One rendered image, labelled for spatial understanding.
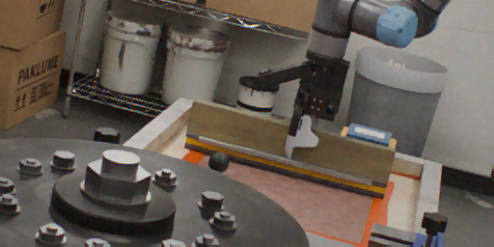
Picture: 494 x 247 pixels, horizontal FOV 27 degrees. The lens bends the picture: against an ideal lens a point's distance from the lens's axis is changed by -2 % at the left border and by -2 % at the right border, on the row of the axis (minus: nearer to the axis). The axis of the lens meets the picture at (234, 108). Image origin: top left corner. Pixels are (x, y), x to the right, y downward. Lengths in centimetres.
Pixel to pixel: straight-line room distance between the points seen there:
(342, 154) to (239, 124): 21
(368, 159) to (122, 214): 130
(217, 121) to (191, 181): 118
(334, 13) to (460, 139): 350
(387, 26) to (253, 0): 302
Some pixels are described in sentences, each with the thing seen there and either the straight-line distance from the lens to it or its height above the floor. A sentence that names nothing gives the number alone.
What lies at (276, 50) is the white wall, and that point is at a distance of 537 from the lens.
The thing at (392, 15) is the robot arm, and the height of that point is 132.
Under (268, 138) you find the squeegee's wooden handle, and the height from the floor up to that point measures 102.
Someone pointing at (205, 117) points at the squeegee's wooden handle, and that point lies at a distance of 203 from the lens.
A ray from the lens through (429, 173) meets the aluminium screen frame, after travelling 213.
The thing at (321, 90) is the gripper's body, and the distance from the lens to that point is 196.
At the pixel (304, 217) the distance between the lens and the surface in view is 183.
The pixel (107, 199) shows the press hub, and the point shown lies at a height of 132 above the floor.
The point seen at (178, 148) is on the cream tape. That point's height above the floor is 95.
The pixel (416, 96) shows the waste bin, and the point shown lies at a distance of 481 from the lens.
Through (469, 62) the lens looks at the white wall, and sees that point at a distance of 529.
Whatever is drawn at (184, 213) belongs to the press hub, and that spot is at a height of 131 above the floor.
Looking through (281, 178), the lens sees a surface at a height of 95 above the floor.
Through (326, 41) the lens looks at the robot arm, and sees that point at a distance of 193.
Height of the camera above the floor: 160
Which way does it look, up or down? 16 degrees down
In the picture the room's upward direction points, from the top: 12 degrees clockwise
